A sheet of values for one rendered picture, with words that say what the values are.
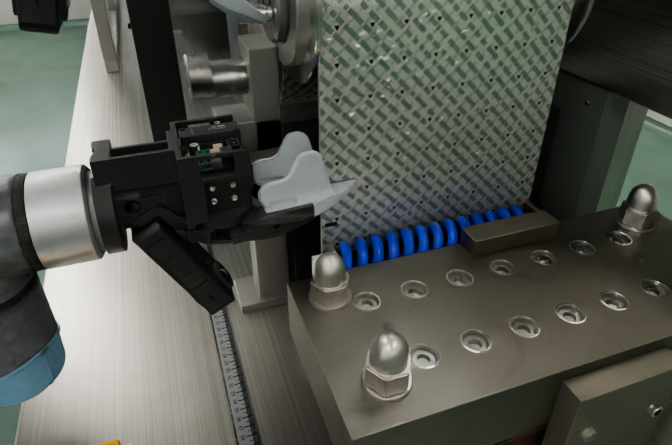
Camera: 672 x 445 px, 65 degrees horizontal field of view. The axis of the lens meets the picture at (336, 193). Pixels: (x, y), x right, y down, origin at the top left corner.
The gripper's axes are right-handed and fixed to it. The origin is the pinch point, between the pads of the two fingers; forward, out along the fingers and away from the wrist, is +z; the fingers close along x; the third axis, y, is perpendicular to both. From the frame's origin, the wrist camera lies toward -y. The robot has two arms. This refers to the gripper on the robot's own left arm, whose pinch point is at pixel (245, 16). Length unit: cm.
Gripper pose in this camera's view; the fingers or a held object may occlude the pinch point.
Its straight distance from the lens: 44.8
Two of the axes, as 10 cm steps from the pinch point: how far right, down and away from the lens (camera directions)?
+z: 7.2, 4.1, 5.6
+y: 6.0, -7.7, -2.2
